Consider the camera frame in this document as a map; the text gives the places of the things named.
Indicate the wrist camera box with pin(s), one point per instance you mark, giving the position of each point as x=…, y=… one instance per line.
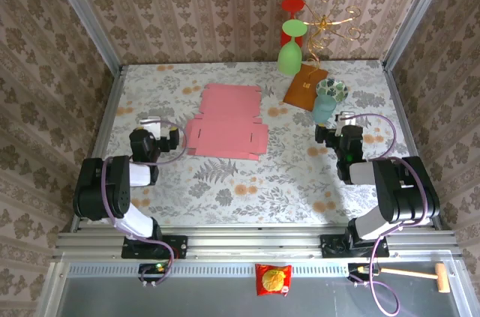
x=150, y=126
x=343, y=119

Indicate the aluminium corner post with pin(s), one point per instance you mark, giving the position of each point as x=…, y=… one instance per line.
x=416, y=13
x=86, y=13

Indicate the pink paper box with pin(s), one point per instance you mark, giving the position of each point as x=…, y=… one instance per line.
x=228, y=126

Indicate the left small black connector box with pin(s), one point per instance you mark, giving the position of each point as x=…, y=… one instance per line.
x=148, y=268

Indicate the right aluminium table side rail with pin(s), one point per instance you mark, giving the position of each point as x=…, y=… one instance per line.
x=401, y=114

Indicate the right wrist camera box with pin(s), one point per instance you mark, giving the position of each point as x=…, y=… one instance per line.
x=343, y=119

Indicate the left aluminium corner post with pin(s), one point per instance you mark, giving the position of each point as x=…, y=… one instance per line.
x=86, y=13

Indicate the long aluminium base rail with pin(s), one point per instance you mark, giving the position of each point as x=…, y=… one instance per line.
x=255, y=244

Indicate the red snack packet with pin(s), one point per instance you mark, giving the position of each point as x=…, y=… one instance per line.
x=273, y=279

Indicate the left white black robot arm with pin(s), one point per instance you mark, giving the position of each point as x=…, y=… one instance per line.
x=101, y=189

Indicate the aluminium table side rail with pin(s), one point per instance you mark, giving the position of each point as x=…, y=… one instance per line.
x=108, y=114
x=401, y=114

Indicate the right small black connector box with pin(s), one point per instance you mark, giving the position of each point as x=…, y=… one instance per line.
x=354, y=268

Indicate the floral table mat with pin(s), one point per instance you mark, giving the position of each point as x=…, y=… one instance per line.
x=262, y=189

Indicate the green plastic wine glass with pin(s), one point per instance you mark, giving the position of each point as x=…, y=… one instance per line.
x=289, y=60

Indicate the red plastic wine glass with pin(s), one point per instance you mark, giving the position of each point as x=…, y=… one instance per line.
x=294, y=4

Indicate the right aluminium corner post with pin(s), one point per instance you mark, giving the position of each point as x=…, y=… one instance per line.
x=416, y=13

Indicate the grey metal plate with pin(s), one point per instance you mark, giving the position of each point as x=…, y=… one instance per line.
x=206, y=298

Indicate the light blue cup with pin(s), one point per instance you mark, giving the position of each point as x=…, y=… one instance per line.
x=324, y=109

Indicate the small wooden mallet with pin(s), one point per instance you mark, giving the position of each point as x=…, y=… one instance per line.
x=441, y=277

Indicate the orange paper packet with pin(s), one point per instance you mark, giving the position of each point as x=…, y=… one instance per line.
x=300, y=92

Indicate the left aluminium table side rail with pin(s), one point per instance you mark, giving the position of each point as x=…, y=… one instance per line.
x=108, y=114

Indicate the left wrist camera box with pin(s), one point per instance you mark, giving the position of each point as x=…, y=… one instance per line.
x=150, y=126

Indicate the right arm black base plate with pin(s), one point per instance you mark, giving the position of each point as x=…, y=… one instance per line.
x=332, y=246

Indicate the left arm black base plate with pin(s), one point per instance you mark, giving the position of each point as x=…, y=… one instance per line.
x=178, y=247

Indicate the small black connector box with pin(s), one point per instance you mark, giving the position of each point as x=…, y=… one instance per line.
x=148, y=268
x=354, y=268

